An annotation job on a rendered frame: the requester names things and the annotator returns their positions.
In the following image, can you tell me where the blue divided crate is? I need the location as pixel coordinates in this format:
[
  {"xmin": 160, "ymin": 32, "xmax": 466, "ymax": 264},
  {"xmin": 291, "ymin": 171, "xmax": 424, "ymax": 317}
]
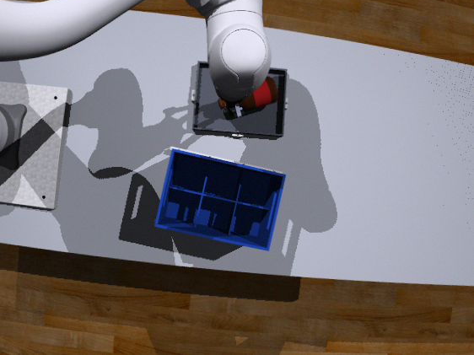
[{"xmin": 154, "ymin": 148, "xmax": 286, "ymax": 251}]

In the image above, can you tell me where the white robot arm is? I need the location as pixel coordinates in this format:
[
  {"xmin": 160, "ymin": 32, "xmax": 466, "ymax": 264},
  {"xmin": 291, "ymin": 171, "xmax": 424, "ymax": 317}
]
[{"xmin": 0, "ymin": 0, "xmax": 272, "ymax": 170}]

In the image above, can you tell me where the brown bottle with red label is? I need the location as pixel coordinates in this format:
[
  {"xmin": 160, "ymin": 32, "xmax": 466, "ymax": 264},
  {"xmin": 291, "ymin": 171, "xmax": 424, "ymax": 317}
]
[{"xmin": 218, "ymin": 76, "xmax": 278, "ymax": 111}]

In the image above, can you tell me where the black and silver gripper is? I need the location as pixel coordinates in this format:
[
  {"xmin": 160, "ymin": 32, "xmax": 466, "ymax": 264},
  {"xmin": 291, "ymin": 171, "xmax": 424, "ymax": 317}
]
[{"xmin": 219, "ymin": 97, "xmax": 245, "ymax": 118}]

